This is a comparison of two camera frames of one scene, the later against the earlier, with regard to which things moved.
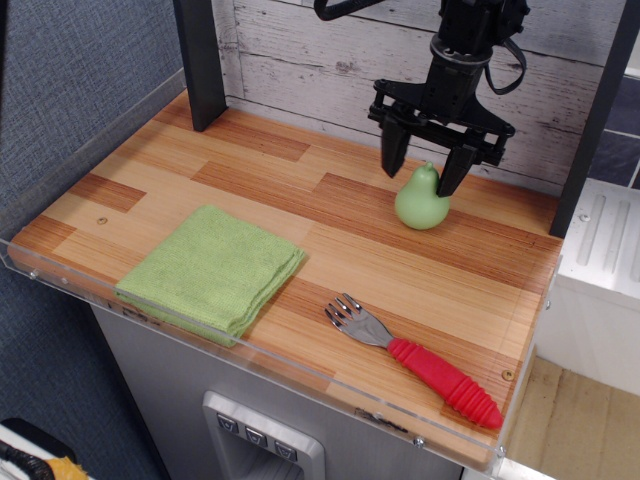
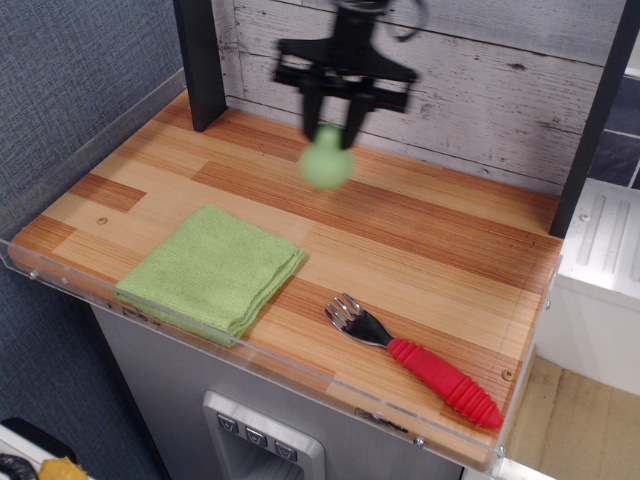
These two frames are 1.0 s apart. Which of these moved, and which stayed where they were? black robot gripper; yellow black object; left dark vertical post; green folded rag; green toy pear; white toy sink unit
Moved: black robot gripper; green toy pear
Stayed: left dark vertical post; green folded rag; yellow black object; white toy sink unit
